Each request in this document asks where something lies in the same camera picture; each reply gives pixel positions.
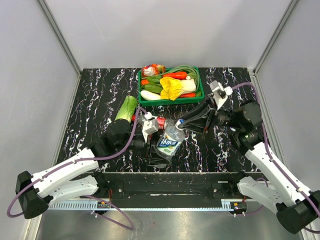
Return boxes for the green toy long beans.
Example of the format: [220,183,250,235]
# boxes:
[156,65,202,92]

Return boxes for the yellow white toy cabbage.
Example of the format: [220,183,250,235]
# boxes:
[159,77,197,101]

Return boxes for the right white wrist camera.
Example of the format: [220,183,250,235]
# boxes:
[209,80,233,110]

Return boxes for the red toy pepper bottom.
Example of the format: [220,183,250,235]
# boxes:
[179,92,197,98]

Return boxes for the clear water bottle white cap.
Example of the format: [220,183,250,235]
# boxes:
[155,119,186,162]

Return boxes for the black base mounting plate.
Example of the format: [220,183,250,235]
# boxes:
[93,172,260,201]

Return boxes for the small orange toy carrot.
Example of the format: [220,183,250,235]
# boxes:
[140,79,150,86]

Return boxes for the orange white toy vegetable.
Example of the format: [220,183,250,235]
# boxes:
[141,63,166,77]

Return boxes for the aluminium slotted rail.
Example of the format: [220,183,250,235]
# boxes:
[49,195,242,211]

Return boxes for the red toy chili pepper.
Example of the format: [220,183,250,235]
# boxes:
[162,71,188,80]

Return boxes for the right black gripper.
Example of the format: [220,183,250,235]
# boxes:
[178,95,243,134]

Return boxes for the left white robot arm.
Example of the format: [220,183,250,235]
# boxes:
[15,115,173,219]

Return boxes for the green plastic basket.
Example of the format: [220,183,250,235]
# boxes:
[138,70,205,107]

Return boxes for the clear cola bottle red label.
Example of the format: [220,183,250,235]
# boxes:
[137,114,175,130]

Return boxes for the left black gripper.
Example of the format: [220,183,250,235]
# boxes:
[116,132,172,166]

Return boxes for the white toy radish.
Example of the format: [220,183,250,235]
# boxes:
[140,90,161,101]

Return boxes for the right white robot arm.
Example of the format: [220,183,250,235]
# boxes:
[180,98,320,234]

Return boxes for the green toy bok choy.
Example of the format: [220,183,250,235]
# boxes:
[140,76,163,94]

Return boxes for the toy napa cabbage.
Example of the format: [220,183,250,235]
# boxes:
[115,95,138,123]

